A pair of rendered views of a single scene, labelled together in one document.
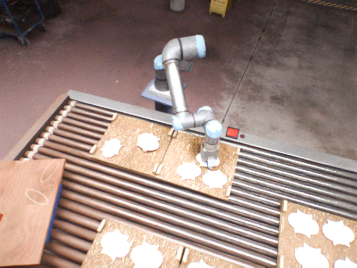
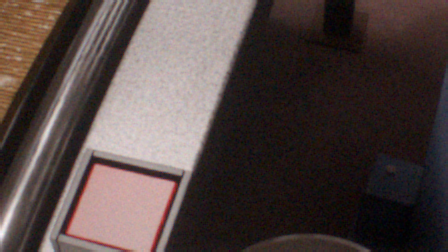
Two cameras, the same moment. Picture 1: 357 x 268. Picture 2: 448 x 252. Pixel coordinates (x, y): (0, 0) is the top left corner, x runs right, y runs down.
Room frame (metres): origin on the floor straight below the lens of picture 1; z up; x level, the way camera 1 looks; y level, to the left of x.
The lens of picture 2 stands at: (1.03, -0.66, 1.41)
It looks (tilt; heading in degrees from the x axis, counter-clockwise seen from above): 52 degrees down; 90
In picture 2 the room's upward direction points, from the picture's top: 2 degrees counter-clockwise
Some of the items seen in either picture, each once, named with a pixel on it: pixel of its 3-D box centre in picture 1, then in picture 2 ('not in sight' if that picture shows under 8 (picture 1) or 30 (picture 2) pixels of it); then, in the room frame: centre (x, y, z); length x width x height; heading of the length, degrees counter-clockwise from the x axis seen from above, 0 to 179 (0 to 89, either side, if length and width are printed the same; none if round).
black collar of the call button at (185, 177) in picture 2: (232, 133); (122, 211); (0.96, -0.34, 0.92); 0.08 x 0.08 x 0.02; 73
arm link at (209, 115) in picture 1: (204, 118); not in sight; (0.84, -0.13, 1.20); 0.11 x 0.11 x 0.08; 13
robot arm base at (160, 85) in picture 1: (163, 80); not in sight; (1.42, 0.12, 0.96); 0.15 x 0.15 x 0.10
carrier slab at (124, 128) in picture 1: (134, 142); not in sight; (0.87, 0.27, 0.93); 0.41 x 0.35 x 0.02; 73
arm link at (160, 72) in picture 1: (163, 66); not in sight; (1.42, 0.11, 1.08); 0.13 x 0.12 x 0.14; 103
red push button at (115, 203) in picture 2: (232, 133); (122, 213); (0.96, -0.34, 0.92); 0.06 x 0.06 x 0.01; 73
